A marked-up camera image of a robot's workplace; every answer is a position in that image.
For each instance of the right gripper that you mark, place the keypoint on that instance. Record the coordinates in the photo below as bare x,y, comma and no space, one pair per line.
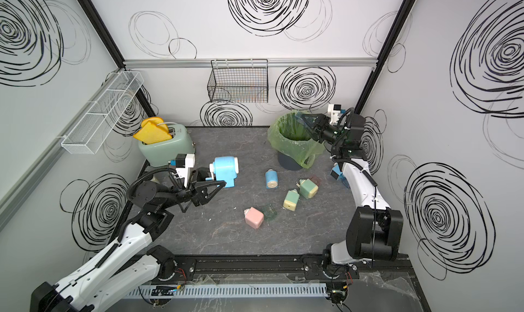
321,124

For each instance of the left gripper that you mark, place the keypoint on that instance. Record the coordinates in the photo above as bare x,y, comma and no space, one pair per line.
198,192

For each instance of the blue sharpener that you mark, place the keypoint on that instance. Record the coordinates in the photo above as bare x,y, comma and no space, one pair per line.
271,179
336,172
225,168

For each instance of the blue translucent sharpener tray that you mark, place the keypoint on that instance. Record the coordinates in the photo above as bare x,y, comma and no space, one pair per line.
299,117

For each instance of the pink pencil sharpener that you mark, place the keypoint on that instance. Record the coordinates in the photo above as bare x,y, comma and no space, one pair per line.
253,217

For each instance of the clear sharpener tray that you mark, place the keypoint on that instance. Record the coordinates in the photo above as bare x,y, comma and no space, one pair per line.
269,212

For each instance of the green sharpener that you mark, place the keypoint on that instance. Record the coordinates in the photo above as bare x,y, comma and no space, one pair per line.
307,188
291,200

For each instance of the green sharpener bottom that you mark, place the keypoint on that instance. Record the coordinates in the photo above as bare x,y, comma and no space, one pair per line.
291,200

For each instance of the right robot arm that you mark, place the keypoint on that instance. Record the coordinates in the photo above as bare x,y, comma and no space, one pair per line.
374,233

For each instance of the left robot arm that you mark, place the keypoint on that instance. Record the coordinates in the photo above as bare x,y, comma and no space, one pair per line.
131,259

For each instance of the bin with green bag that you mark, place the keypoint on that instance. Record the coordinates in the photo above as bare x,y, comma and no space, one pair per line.
296,149

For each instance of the mint green toaster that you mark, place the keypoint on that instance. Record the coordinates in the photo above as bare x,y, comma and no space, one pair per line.
159,154

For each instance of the yellow toy toast slice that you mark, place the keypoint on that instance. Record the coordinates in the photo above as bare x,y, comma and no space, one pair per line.
152,131

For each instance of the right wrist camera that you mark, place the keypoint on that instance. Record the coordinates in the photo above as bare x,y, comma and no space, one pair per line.
334,111

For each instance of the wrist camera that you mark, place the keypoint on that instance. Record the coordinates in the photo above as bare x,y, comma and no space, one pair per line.
334,111
183,164

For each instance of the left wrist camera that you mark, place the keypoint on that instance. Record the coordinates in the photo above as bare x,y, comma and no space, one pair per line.
183,164

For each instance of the black wire basket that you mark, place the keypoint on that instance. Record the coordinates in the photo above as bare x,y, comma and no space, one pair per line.
239,81

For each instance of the grey slotted cable duct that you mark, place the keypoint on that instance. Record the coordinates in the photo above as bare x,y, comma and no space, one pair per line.
265,290

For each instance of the white wire shelf basket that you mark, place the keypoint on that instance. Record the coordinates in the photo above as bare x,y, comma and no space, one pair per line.
103,113

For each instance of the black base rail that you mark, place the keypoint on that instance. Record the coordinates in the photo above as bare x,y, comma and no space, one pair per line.
307,266

